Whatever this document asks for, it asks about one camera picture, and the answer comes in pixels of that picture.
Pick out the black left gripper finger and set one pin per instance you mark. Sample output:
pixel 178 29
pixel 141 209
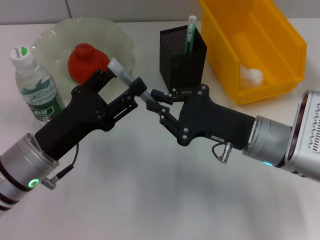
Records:
pixel 127 98
pixel 100 77

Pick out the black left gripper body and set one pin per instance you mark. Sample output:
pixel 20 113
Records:
pixel 75 120

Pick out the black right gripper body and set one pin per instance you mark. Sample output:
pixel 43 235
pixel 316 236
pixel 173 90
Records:
pixel 212 120

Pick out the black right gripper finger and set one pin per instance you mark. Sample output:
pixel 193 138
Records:
pixel 162 113
pixel 172 96

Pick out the grey glitter pen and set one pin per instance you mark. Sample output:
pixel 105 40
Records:
pixel 120 72

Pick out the clear green-label water bottle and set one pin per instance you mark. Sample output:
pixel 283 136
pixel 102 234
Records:
pixel 37 97

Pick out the white paper ball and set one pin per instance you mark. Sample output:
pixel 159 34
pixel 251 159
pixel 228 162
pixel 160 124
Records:
pixel 251 76

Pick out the green pen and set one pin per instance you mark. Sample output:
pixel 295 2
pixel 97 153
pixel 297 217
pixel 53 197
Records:
pixel 190 37

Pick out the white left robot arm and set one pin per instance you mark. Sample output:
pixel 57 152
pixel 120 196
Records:
pixel 22 170

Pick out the black mesh pen holder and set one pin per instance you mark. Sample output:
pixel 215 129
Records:
pixel 182 67

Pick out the pale green glass fruit plate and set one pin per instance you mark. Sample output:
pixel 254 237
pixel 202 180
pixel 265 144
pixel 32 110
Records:
pixel 115 40

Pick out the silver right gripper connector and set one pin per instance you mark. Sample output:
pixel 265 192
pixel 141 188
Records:
pixel 225 152

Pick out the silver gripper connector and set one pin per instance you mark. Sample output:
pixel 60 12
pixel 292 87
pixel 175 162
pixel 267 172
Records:
pixel 225 152
pixel 48 182

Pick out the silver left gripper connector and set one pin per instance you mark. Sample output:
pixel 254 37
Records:
pixel 48 182

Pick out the yellow plastic bin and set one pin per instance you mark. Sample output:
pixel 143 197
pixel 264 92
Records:
pixel 275 50

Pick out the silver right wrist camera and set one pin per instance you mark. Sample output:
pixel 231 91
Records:
pixel 307 135

